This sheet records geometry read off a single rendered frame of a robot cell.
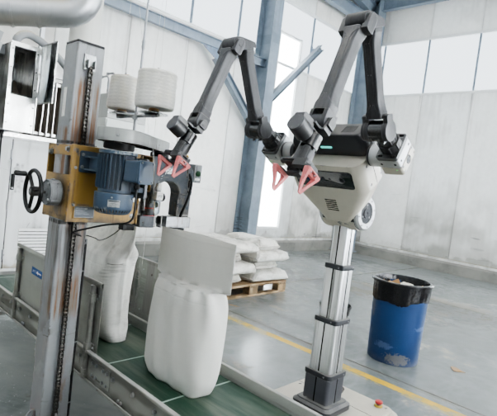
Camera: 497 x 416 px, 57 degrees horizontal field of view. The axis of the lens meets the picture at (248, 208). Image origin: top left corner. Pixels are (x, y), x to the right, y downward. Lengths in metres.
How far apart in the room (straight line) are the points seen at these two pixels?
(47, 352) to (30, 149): 2.92
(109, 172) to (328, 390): 1.36
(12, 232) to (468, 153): 8.03
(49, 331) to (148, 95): 1.05
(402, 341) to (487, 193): 6.17
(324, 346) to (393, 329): 1.64
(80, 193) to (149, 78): 0.54
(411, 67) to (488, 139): 2.32
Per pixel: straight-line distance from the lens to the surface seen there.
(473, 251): 9.71
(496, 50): 10.21
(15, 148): 4.73
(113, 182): 1.82
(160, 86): 1.92
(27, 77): 4.47
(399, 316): 3.78
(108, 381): 2.18
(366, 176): 1.91
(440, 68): 10.49
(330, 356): 2.22
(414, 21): 11.09
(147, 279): 2.83
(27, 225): 4.84
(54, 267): 2.05
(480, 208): 9.68
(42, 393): 2.22
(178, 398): 1.99
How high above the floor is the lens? 1.27
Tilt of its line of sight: 3 degrees down
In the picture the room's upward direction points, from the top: 7 degrees clockwise
